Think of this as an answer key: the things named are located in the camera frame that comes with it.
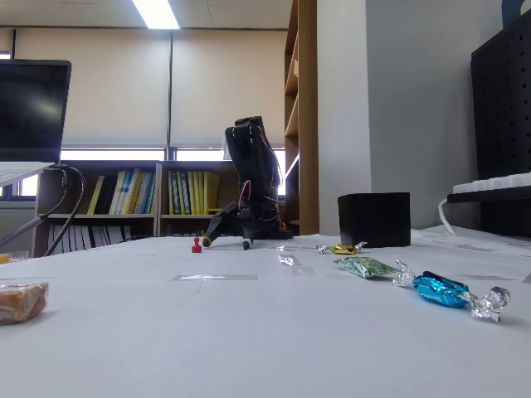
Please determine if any white power strip cable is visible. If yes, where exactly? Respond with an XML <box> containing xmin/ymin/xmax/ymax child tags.
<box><xmin>437</xmin><ymin>197</ymin><xmax>460</xmax><ymax>238</ymax></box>

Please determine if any beige roller blind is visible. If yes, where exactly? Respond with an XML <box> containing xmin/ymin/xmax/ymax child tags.
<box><xmin>171</xmin><ymin>28</ymin><xmax>288</xmax><ymax>147</ymax></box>
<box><xmin>14</xmin><ymin>27</ymin><xmax>171</xmax><ymax>147</ymax></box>

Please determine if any dark blue object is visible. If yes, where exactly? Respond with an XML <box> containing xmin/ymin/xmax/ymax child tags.
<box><xmin>500</xmin><ymin>0</ymin><xmax>531</xmax><ymax>30</ymax></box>

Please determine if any black square bin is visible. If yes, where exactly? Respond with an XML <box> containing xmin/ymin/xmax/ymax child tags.
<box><xmin>337</xmin><ymin>192</ymin><xmax>412</xmax><ymax>249</ymax></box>

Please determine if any white power strip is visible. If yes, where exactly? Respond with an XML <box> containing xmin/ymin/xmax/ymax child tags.
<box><xmin>451</xmin><ymin>172</ymin><xmax>531</xmax><ymax>195</ymax></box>

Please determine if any white paper sheet cover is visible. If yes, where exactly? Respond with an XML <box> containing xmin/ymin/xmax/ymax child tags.
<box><xmin>0</xmin><ymin>226</ymin><xmax>531</xmax><ymax>398</ymax></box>

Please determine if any tall wooden bookshelf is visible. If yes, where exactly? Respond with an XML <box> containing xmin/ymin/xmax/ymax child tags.
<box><xmin>284</xmin><ymin>0</ymin><xmax>319</xmax><ymax>236</ymax></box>

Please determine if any yellow blue book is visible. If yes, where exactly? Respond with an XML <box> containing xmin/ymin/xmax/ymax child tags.
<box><xmin>133</xmin><ymin>169</ymin><xmax>147</xmax><ymax>216</ymax></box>
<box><xmin>109</xmin><ymin>169</ymin><xmax>128</xmax><ymax>216</ymax></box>
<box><xmin>143</xmin><ymin>171</ymin><xmax>157</xmax><ymax>216</ymax></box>
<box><xmin>122</xmin><ymin>168</ymin><xmax>138</xmax><ymax>216</ymax></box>

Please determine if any black laptop cable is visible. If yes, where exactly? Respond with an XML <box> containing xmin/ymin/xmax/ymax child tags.
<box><xmin>43</xmin><ymin>164</ymin><xmax>88</xmax><ymax>257</ymax></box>

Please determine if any ceiling light panel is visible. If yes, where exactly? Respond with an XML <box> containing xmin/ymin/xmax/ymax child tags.
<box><xmin>131</xmin><ymin>0</ymin><xmax>181</xmax><ymax>31</ymax></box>

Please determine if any green foil candy packet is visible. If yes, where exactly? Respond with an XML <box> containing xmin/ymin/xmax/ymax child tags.
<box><xmin>333</xmin><ymin>255</ymin><xmax>400</xmax><ymax>281</ymax></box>

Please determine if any brown wrapped caramel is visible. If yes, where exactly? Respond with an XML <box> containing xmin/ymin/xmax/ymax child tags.
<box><xmin>0</xmin><ymin>281</ymin><xmax>50</xmax><ymax>326</ymax></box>

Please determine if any blue wrapped candy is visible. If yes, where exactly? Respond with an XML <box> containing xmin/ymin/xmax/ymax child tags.
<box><xmin>392</xmin><ymin>259</ymin><xmax>512</xmax><ymax>324</ymax></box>

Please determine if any black pegboard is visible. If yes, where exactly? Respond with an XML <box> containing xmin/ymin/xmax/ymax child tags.
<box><xmin>470</xmin><ymin>10</ymin><xmax>531</xmax><ymax>240</ymax></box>

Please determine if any low wooden bookshelf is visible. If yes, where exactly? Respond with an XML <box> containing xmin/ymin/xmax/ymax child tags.
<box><xmin>35</xmin><ymin>159</ymin><xmax>291</xmax><ymax>256</ymax></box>

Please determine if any grey laptop cable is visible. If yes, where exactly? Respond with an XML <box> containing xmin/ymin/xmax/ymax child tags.
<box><xmin>0</xmin><ymin>167</ymin><xmax>71</xmax><ymax>250</ymax></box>

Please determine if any gold wrapped candy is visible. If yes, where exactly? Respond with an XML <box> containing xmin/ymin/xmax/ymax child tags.
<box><xmin>315</xmin><ymin>240</ymin><xmax>368</xmax><ymax>255</ymax></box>

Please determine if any laptop with black screen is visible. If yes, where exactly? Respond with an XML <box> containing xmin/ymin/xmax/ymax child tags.
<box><xmin>0</xmin><ymin>59</ymin><xmax>73</xmax><ymax>187</ymax></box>

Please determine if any slanted yellow book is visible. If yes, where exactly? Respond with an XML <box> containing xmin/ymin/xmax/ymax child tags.
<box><xmin>86</xmin><ymin>175</ymin><xmax>106</xmax><ymax>216</ymax></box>

